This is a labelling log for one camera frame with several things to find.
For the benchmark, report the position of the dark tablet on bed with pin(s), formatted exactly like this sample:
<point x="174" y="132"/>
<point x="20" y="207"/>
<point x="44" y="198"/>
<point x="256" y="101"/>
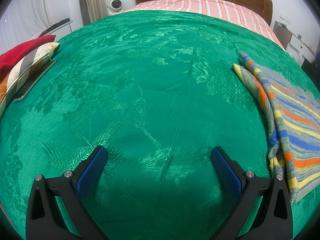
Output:
<point x="32" y="80"/>

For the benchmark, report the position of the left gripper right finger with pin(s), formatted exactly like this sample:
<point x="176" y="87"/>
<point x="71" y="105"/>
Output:
<point x="274" y="216"/>

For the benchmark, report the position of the pink striped bed sheet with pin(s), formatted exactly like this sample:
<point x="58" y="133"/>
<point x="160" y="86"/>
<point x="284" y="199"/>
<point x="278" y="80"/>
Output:
<point x="227" y="11"/>

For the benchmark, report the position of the white desk with drawer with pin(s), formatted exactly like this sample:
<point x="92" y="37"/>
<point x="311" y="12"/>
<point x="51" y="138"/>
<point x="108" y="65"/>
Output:
<point x="292" y="44"/>

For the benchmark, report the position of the beige curtain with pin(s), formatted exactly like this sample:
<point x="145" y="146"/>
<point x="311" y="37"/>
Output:
<point x="92" y="10"/>

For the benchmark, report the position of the black item on cabinet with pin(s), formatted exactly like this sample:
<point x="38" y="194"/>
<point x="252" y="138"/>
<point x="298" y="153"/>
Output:
<point x="55" y="26"/>

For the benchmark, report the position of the striped knit sweater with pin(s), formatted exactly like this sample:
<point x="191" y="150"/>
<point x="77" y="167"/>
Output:
<point x="292" y="116"/>

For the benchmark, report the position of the white window-side drawer cabinet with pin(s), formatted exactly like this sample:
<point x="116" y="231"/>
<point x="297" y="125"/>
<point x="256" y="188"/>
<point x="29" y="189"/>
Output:
<point x="24" y="20"/>

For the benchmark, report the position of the black clothes on chair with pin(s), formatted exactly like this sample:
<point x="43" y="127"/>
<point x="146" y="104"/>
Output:
<point x="312" y="69"/>

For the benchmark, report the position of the red folded garment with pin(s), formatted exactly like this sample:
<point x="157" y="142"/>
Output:
<point x="14" y="55"/>

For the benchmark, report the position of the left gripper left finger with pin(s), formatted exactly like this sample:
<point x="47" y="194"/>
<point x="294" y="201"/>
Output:
<point x="44" y="219"/>

